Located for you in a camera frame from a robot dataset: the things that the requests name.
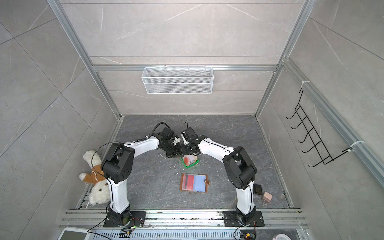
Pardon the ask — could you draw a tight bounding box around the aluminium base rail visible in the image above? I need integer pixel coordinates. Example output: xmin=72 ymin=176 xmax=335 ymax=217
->
xmin=59 ymin=209 xmax=312 ymax=240

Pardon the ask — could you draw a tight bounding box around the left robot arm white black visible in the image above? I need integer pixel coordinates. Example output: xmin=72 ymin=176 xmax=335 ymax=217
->
xmin=101 ymin=127 xmax=181 ymax=214

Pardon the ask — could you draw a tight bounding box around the small dark object by wall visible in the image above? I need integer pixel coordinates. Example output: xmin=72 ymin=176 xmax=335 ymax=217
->
xmin=253 ymin=184 xmax=263 ymax=196

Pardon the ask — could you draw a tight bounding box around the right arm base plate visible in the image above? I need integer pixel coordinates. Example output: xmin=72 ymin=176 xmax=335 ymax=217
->
xmin=222 ymin=209 xmax=265 ymax=227

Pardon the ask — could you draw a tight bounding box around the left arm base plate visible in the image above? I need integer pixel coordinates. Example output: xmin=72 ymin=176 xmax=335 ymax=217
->
xmin=103 ymin=211 xmax=147 ymax=228

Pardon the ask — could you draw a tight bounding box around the white device at bottom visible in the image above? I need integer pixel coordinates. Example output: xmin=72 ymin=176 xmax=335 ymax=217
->
xmin=58 ymin=227 xmax=91 ymax=240

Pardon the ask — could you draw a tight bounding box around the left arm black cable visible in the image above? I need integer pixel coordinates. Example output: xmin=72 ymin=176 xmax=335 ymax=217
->
xmin=134 ymin=122 xmax=170 ymax=142

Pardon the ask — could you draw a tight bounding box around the stack of credit cards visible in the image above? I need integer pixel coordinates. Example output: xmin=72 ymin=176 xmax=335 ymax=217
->
xmin=183 ymin=155 xmax=198 ymax=167

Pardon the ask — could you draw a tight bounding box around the small pink block by wall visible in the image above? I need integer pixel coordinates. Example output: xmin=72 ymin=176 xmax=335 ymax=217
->
xmin=262 ymin=192 xmax=273 ymax=203

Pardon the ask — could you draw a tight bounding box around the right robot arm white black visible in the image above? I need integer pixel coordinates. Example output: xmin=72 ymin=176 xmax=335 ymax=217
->
xmin=181 ymin=128 xmax=257 ymax=218

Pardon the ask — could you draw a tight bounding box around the white wire mesh basket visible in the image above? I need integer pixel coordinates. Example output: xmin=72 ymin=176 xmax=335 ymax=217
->
xmin=142 ymin=67 xmax=214 ymax=95

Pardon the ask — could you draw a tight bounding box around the black wire hook rack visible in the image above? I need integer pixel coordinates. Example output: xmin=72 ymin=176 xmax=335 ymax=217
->
xmin=286 ymin=89 xmax=353 ymax=168

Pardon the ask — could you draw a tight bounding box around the white brown plush toy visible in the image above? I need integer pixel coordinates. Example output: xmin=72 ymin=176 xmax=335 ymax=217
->
xmin=79 ymin=150 xmax=111 ymax=205

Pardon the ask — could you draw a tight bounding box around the brown leather card holder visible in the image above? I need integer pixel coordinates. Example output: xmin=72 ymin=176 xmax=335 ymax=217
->
xmin=180 ymin=173 xmax=210 ymax=193

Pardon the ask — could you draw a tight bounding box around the green plastic card tray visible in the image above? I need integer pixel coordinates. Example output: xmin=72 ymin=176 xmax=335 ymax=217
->
xmin=180 ymin=155 xmax=200 ymax=169

